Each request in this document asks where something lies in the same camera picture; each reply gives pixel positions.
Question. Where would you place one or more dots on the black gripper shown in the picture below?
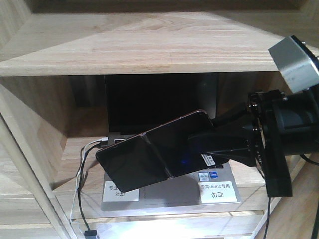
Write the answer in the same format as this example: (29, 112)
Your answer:
(232, 138)

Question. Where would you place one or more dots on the black smartphone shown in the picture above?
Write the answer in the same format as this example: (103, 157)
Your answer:
(158, 154)

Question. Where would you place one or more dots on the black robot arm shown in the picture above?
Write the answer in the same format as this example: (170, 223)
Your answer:
(297, 118)

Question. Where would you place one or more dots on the silver laptop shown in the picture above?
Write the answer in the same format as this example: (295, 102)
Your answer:
(138, 103)

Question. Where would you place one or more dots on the wooden shelving unit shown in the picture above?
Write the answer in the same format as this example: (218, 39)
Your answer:
(46, 45)

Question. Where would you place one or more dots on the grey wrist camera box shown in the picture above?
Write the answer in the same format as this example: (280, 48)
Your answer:
(296, 63)

